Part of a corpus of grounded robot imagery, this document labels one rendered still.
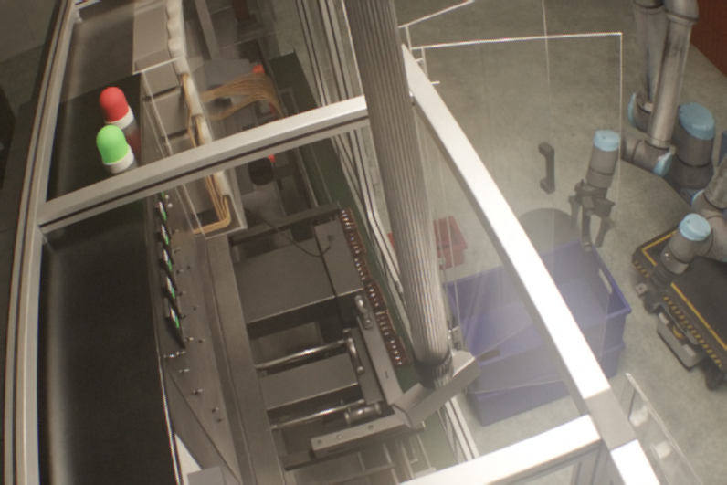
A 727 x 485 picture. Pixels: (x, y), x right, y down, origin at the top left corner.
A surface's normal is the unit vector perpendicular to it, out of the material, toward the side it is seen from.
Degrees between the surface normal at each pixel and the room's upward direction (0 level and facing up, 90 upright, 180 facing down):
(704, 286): 0
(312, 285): 0
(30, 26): 90
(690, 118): 5
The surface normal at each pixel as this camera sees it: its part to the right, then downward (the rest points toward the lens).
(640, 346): -0.17, -0.70
